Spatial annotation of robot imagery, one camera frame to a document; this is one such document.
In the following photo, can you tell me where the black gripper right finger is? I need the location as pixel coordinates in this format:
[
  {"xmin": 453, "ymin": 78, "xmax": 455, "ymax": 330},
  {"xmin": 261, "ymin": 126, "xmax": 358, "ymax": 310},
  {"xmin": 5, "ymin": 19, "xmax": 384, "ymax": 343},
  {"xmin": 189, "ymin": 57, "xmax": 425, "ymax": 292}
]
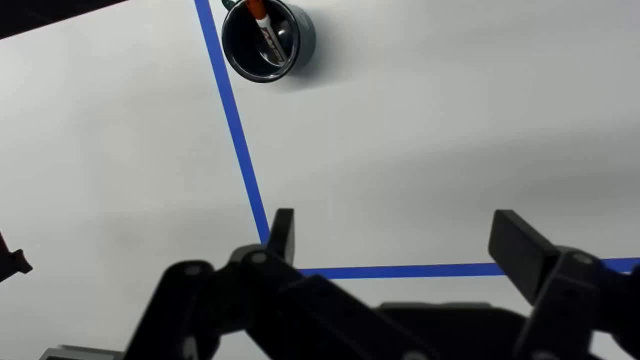
[{"xmin": 488, "ymin": 207, "xmax": 640, "ymax": 360}]

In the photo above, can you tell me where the dark teal enamel mug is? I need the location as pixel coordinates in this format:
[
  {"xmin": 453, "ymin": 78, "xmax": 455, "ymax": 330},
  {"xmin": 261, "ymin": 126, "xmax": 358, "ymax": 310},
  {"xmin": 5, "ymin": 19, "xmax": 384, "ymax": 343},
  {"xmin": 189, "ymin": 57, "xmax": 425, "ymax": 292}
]
[{"xmin": 217, "ymin": 0, "xmax": 315, "ymax": 86}]

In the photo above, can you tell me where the long blue tape strip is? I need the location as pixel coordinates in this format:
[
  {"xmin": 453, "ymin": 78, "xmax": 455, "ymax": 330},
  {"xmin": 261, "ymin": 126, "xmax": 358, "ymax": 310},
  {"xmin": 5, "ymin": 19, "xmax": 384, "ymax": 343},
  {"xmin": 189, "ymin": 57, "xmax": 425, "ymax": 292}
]
[{"xmin": 297, "ymin": 255, "xmax": 640, "ymax": 279}]

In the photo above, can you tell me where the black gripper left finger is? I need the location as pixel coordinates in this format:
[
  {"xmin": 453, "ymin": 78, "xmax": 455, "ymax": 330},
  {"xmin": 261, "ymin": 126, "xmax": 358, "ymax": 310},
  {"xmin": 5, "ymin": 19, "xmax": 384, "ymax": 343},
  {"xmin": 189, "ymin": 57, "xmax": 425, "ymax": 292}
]
[{"xmin": 126, "ymin": 205, "xmax": 436, "ymax": 360}]

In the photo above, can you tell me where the orange capped dry-erase marker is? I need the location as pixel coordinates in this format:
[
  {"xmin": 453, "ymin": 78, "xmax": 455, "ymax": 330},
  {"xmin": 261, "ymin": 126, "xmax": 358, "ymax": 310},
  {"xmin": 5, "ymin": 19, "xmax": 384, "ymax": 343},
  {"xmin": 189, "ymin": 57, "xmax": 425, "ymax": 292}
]
[{"xmin": 241, "ymin": 0, "xmax": 295, "ymax": 67}]

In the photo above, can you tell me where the short blue tape strip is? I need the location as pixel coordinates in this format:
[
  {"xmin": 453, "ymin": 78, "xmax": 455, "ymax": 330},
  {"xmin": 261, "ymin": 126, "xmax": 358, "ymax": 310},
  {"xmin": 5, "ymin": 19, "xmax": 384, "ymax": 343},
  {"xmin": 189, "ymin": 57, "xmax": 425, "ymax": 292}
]
[{"xmin": 192, "ymin": 0, "xmax": 272, "ymax": 245}]

